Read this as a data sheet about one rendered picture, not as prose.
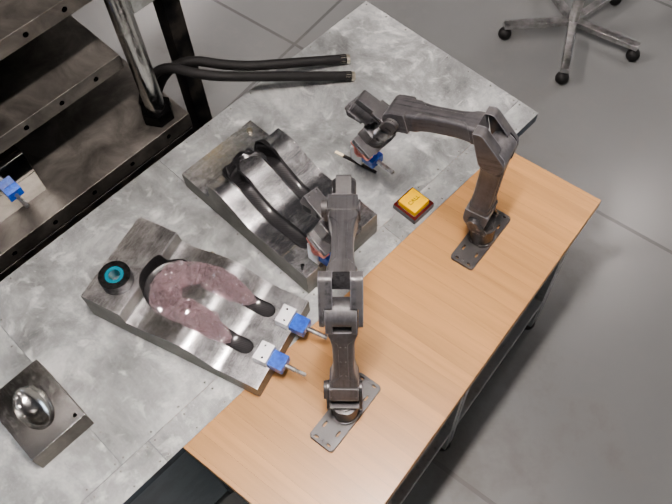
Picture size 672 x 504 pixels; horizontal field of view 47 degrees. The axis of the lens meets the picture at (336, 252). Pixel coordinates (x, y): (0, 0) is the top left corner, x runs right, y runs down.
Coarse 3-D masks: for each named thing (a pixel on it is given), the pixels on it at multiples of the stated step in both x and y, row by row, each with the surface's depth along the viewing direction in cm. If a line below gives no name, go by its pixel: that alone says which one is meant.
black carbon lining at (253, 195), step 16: (256, 144) 207; (240, 160) 203; (272, 160) 208; (224, 176) 201; (240, 176) 205; (288, 176) 206; (256, 192) 203; (304, 192) 206; (256, 208) 202; (272, 208) 203; (272, 224) 201; (288, 224) 201; (304, 240) 198
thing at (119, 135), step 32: (96, 96) 238; (128, 96) 237; (64, 128) 232; (96, 128) 231; (128, 128) 231; (160, 128) 231; (32, 160) 226; (64, 160) 226; (96, 160) 226; (128, 160) 226; (64, 192) 220; (96, 192) 224; (0, 224) 216; (32, 224) 215; (0, 256) 211
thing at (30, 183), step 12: (0, 156) 206; (12, 156) 205; (24, 156) 207; (0, 168) 204; (12, 168) 207; (24, 168) 210; (0, 180) 206; (12, 180) 209; (24, 180) 213; (36, 180) 216; (0, 192) 209; (24, 192) 215; (36, 192) 219; (0, 204) 212; (12, 204) 215; (0, 216) 214
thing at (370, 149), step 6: (354, 138) 193; (360, 138) 194; (390, 138) 196; (360, 144) 194; (366, 144) 194; (372, 144) 193; (378, 144) 192; (384, 144) 195; (366, 150) 194; (372, 150) 194; (378, 150) 195; (366, 156) 194
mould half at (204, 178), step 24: (240, 144) 217; (288, 144) 207; (192, 168) 213; (216, 168) 213; (240, 168) 204; (264, 168) 204; (312, 168) 208; (216, 192) 200; (240, 192) 201; (264, 192) 203; (288, 192) 205; (240, 216) 200; (288, 216) 202; (312, 216) 201; (264, 240) 198; (288, 240) 198; (360, 240) 203; (288, 264) 195; (312, 264) 194; (312, 288) 199
